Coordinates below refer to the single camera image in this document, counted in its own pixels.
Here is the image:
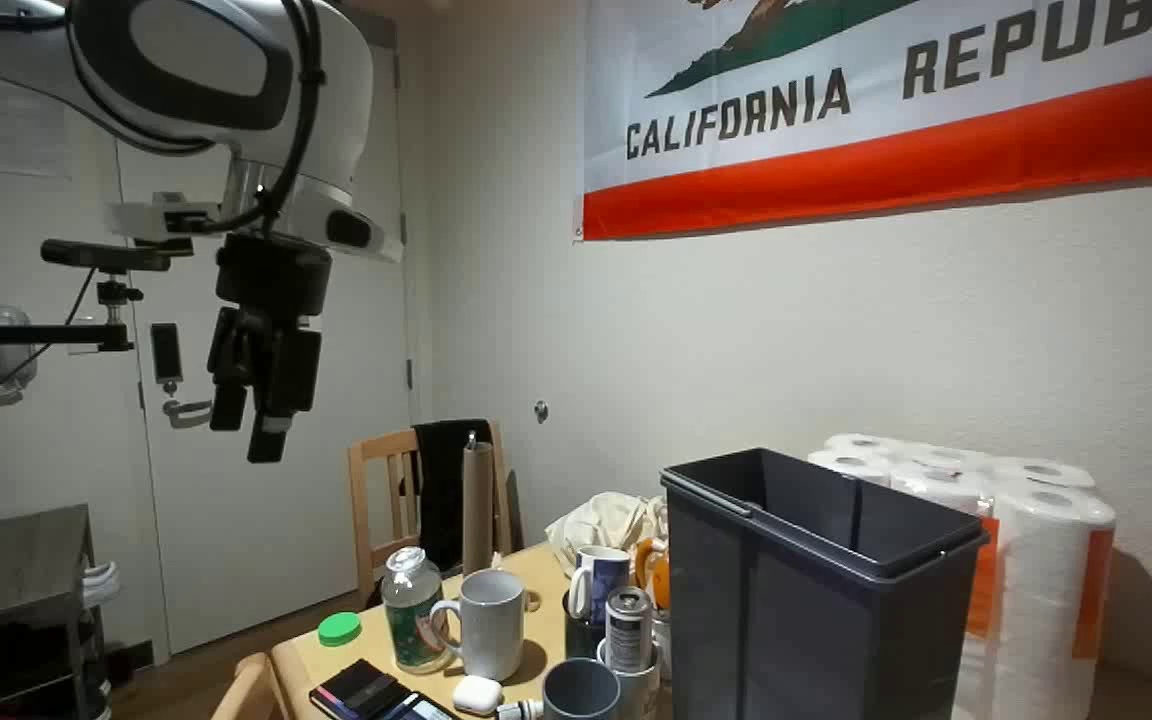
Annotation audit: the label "white and blue mug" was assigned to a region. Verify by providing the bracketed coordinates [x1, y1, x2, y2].
[562, 543, 638, 661]

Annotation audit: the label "white door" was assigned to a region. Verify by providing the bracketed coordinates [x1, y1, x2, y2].
[106, 33, 417, 661]

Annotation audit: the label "tan cardboard board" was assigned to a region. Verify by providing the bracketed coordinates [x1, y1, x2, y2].
[459, 415, 519, 573]

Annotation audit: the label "thin black camera cable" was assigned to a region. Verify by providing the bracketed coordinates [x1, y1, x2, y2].
[0, 269, 106, 462]

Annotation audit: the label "clear wall suction hook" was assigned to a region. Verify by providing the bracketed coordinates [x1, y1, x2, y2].
[0, 301, 45, 407]

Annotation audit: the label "orange packet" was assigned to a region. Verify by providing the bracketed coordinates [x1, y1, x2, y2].
[631, 527, 675, 619]

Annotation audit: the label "black camera bar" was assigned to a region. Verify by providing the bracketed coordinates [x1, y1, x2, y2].
[36, 232, 198, 280]

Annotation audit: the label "cream cloth bag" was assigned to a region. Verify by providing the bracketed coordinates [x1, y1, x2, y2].
[546, 488, 671, 581]

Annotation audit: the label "light wooden chair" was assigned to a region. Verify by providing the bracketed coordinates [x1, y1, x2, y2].
[346, 423, 426, 608]

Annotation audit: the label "dark grey trash bin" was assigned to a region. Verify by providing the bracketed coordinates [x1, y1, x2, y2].
[655, 445, 993, 720]

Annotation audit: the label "white earbud case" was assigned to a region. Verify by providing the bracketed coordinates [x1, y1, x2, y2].
[447, 670, 510, 720]

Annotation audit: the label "black door keypad lock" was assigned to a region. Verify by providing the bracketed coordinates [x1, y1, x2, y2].
[147, 321, 187, 388]

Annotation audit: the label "paper towel roll pack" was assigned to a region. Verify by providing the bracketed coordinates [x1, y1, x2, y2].
[803, 429, 1125, 720]

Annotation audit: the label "California Republic flag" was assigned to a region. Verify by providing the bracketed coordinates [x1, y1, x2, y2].
[582, 0, 1152, 243]

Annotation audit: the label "clear bottle with green label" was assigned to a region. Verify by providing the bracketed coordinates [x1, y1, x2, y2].
[376, 538, 453, 675]

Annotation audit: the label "black flat board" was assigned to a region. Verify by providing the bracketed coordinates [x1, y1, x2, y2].
[410, 415, 502, 575]

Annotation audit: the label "silver door lever handle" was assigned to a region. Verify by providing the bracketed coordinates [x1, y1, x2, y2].
[161, 392, 215, 432]

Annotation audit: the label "white items on cabinet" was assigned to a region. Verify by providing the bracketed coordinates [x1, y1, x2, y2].
[78, 556, 124, 615]

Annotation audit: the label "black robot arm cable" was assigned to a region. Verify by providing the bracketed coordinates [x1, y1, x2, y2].
[66, 0, 327, 240]

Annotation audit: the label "green round lid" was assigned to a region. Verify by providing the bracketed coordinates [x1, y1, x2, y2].
[316, 608, 367, 652]

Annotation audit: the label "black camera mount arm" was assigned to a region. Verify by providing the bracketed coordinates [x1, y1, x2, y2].
[0, 270, 147, 358]

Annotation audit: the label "grey ceramic mug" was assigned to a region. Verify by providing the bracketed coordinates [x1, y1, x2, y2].
[426, 564, 531, 685]

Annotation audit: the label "silver drink can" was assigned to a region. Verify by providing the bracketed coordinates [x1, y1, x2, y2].
[595, 584, 662, 678]

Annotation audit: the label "wooden chair backrest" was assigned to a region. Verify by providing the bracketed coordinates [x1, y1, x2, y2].
[209, 647, 295, 720]

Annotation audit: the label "black wallet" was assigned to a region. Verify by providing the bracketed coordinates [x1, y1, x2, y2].
[303, 657, 466, 720]

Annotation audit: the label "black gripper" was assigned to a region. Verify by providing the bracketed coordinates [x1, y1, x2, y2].
[204, 232, 337, 466]

